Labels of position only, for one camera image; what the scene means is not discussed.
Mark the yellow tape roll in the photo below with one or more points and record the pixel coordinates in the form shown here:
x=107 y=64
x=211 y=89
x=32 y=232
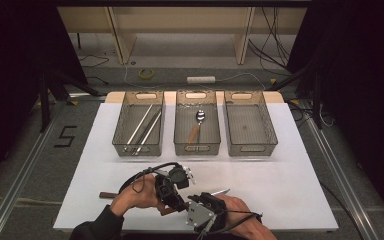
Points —
x=140 y=74

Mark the white chopstick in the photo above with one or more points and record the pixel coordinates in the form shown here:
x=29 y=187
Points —
x=148 y=131
x=144 y=116

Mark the white power strip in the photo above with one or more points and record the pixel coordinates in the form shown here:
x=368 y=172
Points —
x=200 y=79

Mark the person's right hand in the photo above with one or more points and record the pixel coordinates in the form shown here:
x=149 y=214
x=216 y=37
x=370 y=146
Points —
x=243 y=213

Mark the wooden spoon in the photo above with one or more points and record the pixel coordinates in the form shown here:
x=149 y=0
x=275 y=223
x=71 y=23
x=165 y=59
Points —
x=193 y=134

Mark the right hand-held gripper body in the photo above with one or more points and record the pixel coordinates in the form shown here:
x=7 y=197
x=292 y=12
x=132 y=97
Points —
x=203 y=215

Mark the beige wooden desk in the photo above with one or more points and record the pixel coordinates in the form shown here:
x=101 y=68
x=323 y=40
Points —
x=180 y=20

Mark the white table sheet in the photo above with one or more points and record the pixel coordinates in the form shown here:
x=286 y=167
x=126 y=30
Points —
x=280 y=186

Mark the black frame bar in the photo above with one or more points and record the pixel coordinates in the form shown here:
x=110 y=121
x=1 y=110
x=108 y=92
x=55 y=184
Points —
x=180 y=3

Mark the translucent grey plastic bin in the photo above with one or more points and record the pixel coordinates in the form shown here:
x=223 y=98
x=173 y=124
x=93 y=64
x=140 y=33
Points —
x=210 y=133
x=250 y=133
x=126 y=116

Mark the metal chopstick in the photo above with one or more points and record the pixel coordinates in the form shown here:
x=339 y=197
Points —
x=149 y=126

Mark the aluminium floor rail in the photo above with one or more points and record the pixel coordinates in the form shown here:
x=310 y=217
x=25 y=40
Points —
x=23 y=166
x=340 y=166

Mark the black metal stand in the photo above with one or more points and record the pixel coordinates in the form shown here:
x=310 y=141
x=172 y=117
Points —
x=317 y=100
x=44 y=100

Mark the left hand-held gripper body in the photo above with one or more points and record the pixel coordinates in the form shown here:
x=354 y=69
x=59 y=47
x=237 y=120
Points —
x=178 y=176

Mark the black curtain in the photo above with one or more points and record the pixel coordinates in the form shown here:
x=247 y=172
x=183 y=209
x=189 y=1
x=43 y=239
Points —
x=363 y=83
x=10 y=66

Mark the person's left hand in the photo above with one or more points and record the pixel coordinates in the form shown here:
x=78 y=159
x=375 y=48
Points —
x=138 y=196

